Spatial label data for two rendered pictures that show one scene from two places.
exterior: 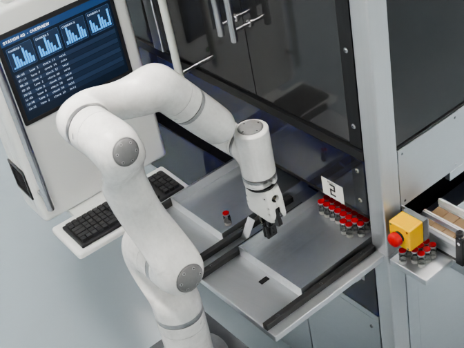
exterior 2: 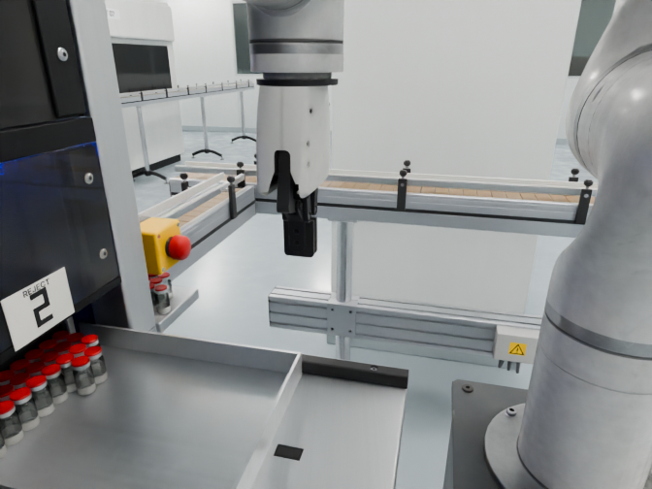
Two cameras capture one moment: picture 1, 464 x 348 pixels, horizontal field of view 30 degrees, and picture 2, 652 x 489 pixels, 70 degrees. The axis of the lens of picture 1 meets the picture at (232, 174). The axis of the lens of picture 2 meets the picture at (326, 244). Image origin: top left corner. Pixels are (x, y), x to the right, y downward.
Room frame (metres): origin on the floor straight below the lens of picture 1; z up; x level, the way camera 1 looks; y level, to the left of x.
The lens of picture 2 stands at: (1.98, 0.28, 1.27)
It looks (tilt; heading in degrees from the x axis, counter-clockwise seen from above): 22 degrees down; 226
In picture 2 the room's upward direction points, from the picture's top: straight up
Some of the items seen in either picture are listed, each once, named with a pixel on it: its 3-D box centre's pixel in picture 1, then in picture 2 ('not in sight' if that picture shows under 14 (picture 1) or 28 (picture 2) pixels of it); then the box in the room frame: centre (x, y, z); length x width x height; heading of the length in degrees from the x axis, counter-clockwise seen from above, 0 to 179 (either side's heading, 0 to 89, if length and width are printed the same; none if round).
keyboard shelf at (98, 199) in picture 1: (117, 205); not in sight; (2.34, 0.40, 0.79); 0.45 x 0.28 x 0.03; 120
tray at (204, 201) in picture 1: (239, 192); not in sight; (2.14, -0.01, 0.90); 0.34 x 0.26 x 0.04; 122
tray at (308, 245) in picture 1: (313, 239); (129, 409); (1.85, -0.19, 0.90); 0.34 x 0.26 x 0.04; 122
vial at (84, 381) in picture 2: (343, 226); (83, 375); (1.86, -0.28, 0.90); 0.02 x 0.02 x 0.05
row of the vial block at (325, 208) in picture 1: (340, 217); (48, 390); (1.91, -0.28, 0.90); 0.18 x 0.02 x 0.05; 32
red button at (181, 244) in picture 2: (396, 238); (177, 246); (1.67, -0.38, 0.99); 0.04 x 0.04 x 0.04; 32
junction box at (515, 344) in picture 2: not in sight; (516, 344); (0.78, -0.16, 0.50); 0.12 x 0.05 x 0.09; 122
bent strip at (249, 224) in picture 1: (235, 237); not in sight; (1.91, 0.03, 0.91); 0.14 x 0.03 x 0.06; 122
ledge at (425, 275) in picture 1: (424, 258); (146, 305); (1.71, -0.47, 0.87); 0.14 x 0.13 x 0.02; 122
